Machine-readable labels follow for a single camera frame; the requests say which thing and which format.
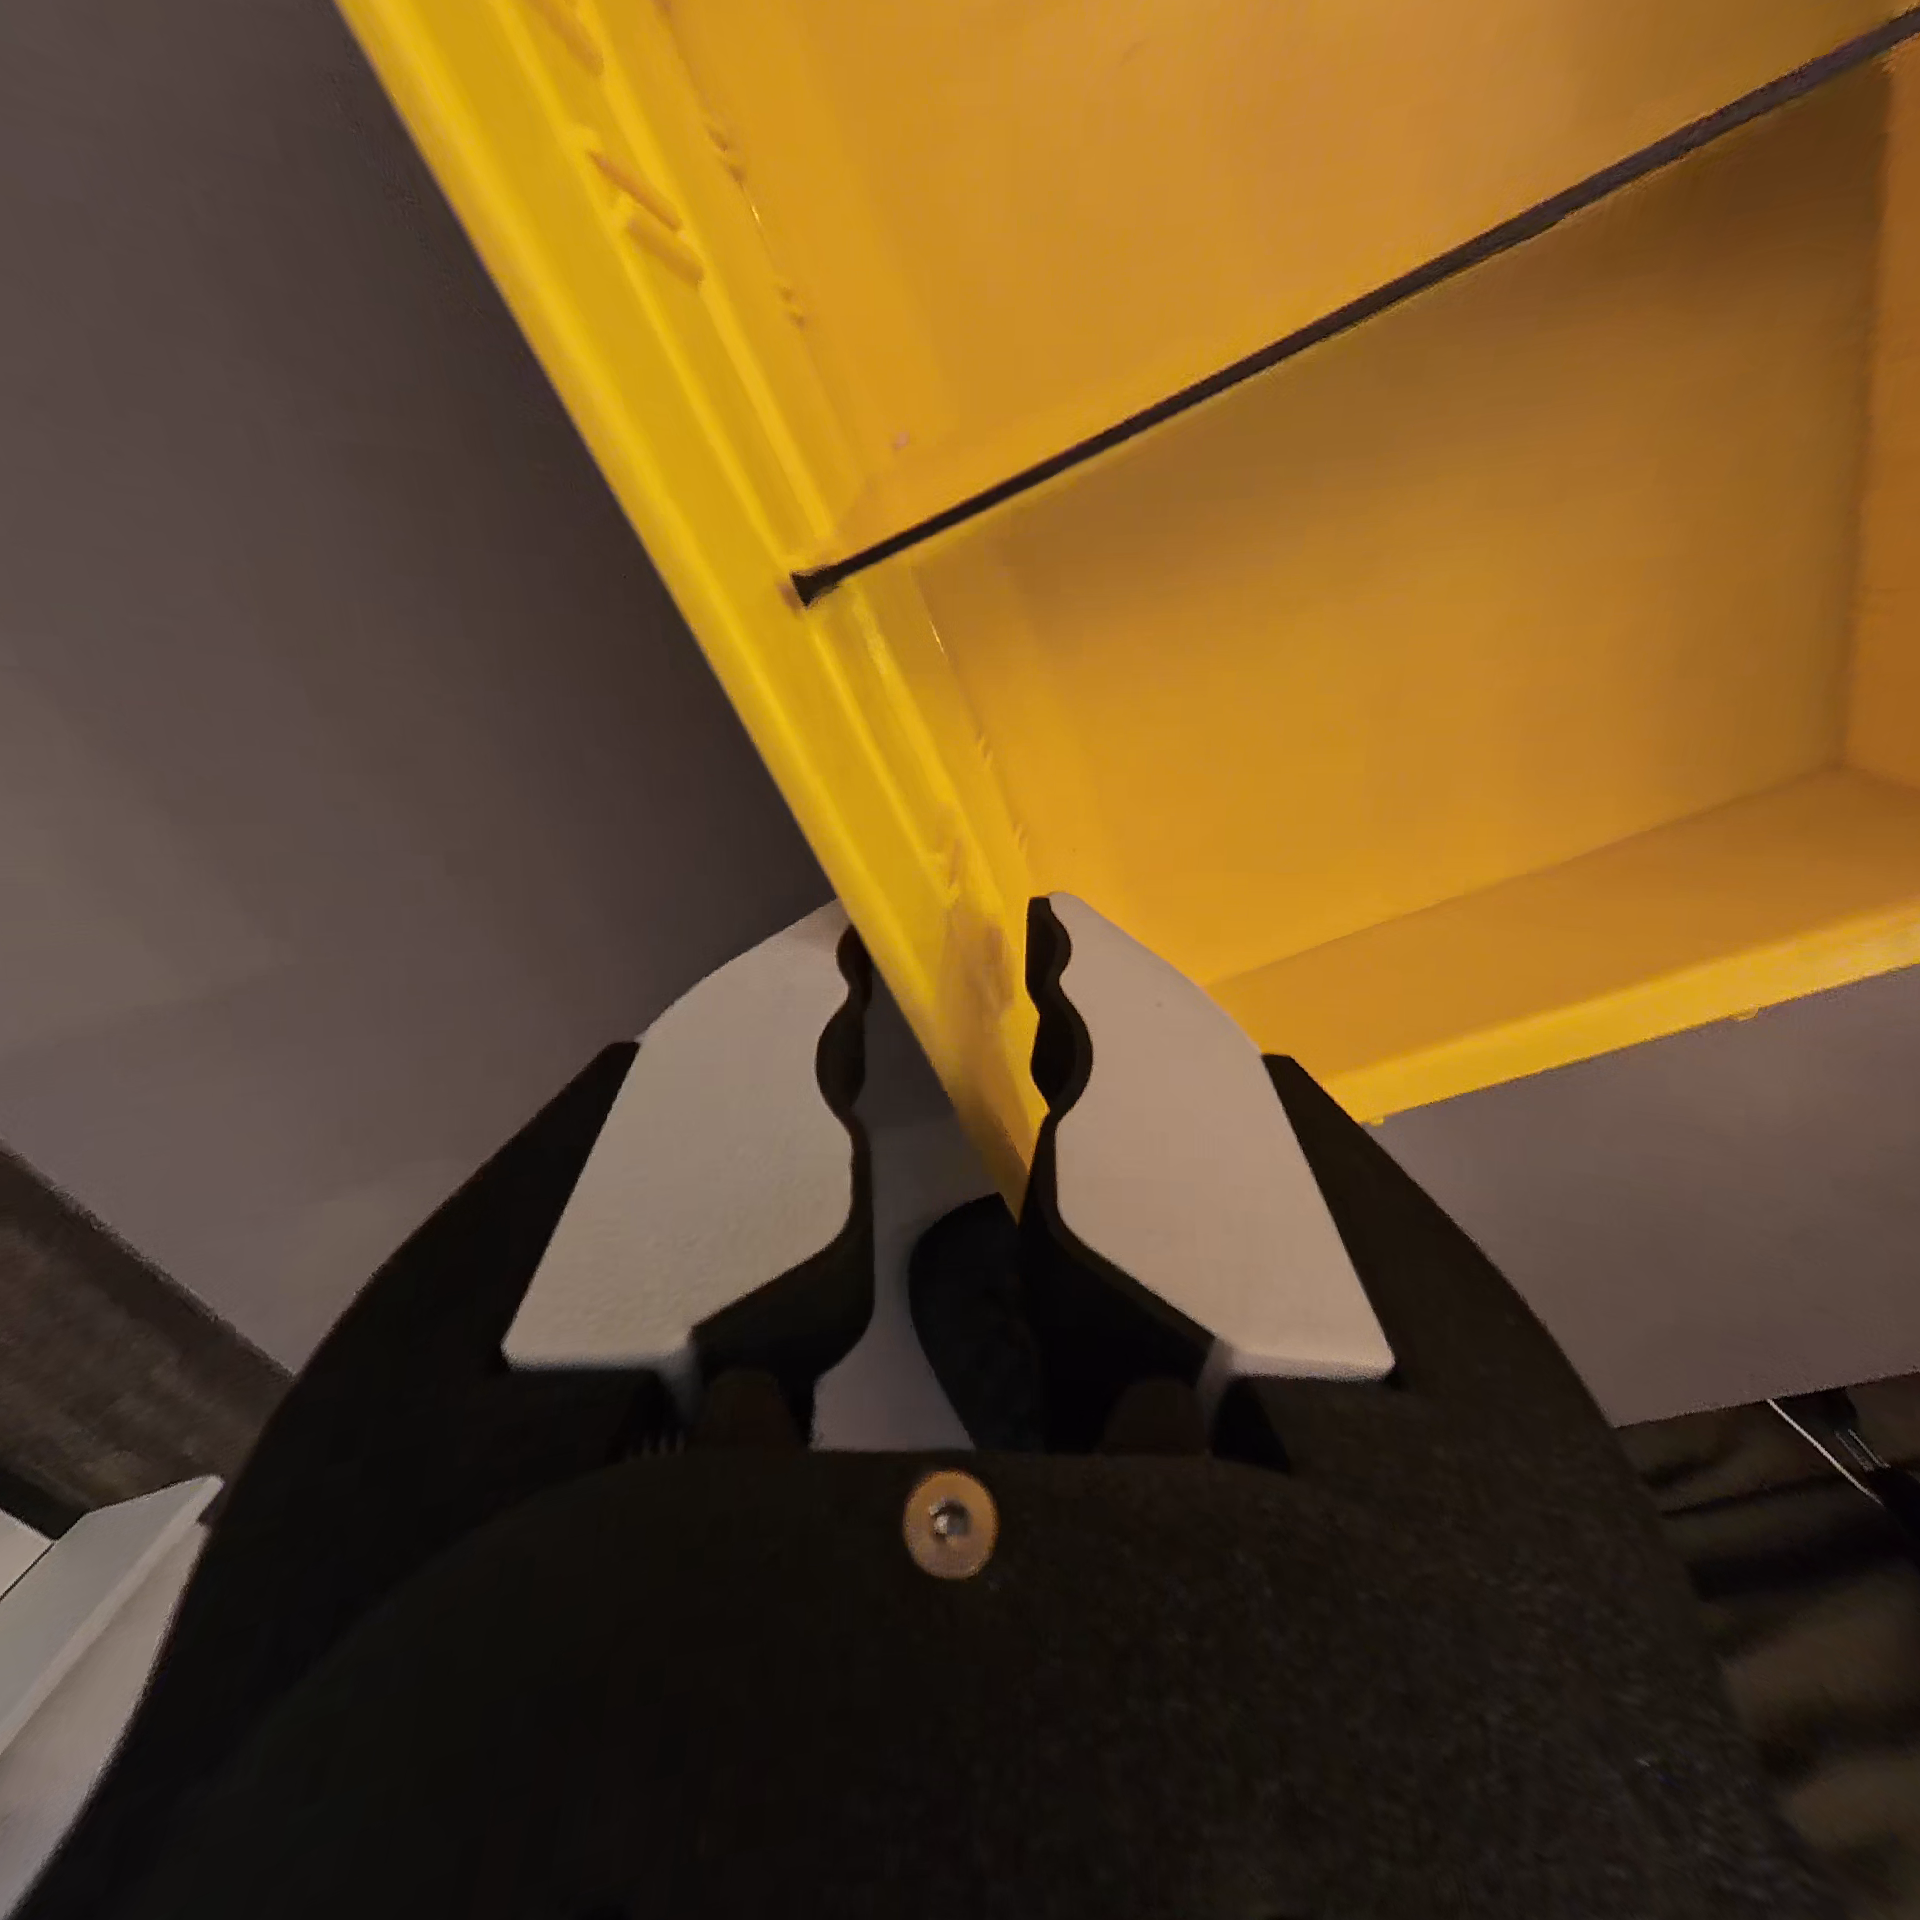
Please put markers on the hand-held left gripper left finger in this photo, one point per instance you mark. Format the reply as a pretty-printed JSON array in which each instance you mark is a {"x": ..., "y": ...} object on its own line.
[{"x": 705, "y": 1168}]

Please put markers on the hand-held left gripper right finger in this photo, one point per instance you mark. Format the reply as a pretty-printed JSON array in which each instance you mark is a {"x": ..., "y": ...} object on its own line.
[{"x": 1204, "y": 1184}]

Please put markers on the yellow plastic bin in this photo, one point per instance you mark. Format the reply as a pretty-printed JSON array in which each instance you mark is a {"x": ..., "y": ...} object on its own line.
[{"x": 1345, "y": 602}]

